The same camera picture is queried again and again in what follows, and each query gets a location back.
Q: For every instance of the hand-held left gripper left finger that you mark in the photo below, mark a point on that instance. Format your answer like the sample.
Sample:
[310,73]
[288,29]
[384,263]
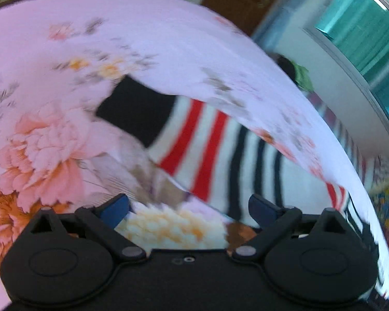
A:
[116,208]

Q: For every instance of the window with teal glass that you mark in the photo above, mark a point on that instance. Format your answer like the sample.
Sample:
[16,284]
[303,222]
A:
[363,22]

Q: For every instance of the striped mattress cover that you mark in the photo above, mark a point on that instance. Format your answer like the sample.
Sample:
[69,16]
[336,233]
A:
[340,126]

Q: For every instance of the pink floral bed sheet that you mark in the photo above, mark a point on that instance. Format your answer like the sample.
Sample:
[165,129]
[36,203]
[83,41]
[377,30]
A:
[142,39]

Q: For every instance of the red black white striped sweater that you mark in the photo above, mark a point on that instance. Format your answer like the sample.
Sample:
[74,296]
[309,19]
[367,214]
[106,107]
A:
[201,142]

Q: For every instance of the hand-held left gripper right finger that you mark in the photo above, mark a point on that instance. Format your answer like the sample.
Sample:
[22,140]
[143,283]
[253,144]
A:
[262,208]

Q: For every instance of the dark cloth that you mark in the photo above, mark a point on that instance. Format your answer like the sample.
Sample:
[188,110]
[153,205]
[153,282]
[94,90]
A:
[287,68]

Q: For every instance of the colourful patterned pillow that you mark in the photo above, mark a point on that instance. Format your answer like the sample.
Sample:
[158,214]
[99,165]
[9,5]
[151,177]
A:
[387,197]

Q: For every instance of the green cloth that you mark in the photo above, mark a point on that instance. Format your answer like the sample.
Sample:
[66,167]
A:
[304,77]

